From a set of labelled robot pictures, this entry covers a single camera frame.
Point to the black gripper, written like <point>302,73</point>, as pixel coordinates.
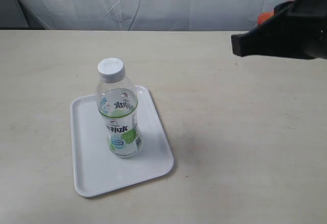
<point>295,29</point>

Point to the clear plastic water bottle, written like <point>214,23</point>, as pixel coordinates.
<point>117,103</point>

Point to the white plastic tray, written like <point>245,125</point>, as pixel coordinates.
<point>96,169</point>

